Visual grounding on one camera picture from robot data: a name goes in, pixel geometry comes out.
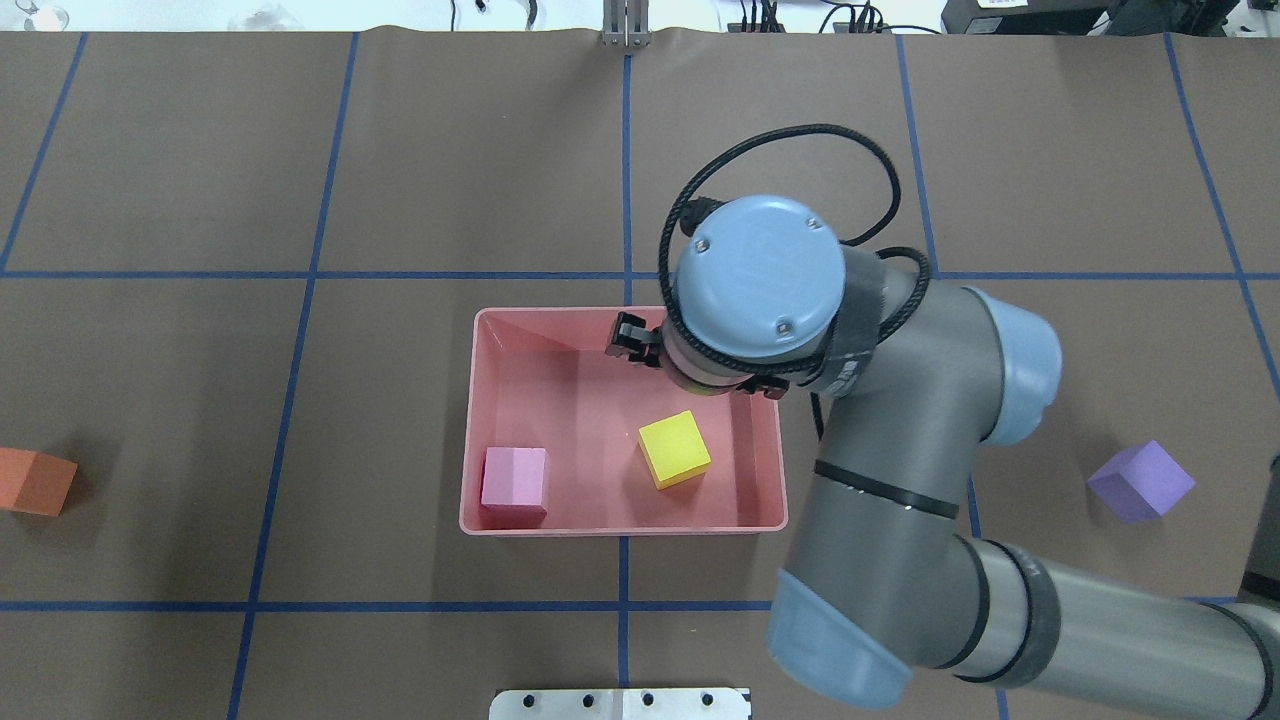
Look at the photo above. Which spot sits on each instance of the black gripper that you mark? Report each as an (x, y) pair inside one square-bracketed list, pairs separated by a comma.
[(630, 337)]

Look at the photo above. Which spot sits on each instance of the yellow foam block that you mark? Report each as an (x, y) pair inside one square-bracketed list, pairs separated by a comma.
[(674, 450)]

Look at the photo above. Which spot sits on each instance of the pink foam block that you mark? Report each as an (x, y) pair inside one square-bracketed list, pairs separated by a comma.
[(514, 485)]

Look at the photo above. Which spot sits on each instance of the purple foam block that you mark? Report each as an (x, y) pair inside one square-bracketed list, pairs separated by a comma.
[(1141, 483)]

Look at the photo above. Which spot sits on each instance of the orange foam block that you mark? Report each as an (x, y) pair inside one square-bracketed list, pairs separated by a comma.
[(35, 483)]

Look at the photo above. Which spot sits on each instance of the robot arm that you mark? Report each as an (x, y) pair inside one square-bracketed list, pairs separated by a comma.
[(760, 295)]

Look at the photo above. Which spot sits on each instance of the pink plastic bin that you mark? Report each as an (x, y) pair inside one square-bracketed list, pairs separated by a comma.
[(539, 378)]

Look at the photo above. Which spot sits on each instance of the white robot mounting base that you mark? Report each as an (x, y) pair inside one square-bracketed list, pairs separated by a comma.
[(623, 703)]

